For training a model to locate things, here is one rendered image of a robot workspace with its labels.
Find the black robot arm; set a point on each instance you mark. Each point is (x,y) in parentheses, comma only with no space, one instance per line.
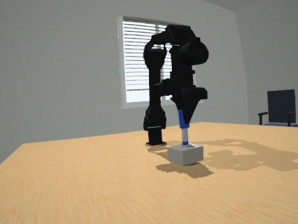
(187,50)

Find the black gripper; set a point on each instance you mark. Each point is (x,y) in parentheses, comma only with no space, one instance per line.
(189,96)

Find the white marker with blue band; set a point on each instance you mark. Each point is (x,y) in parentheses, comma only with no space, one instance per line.
(185,137)

